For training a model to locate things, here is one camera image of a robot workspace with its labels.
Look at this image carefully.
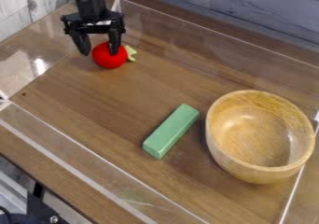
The clear acrylic enclosure wall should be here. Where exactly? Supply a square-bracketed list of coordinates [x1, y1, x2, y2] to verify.
[0, 1, 319, 224]

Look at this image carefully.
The wooden bowl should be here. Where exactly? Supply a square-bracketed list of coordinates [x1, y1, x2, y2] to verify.
[205, 90, 315, 184]

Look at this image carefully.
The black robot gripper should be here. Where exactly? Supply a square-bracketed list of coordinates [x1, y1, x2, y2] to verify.
[60, 11, 125, 56]

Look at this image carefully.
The black clamp with cable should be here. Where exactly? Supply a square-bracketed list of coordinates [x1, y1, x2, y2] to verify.
[0, 189, 71, 224]

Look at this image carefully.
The red plush toy green leaf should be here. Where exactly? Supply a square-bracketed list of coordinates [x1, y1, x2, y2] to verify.
[92, 42, 137, 69]

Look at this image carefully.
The green rectangular block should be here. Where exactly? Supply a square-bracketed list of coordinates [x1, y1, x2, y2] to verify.
[141, 104, 199, 160]

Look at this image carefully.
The clear acrylic corner bracket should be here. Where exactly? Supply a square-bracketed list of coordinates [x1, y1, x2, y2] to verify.
[111, 0, 121, 13]

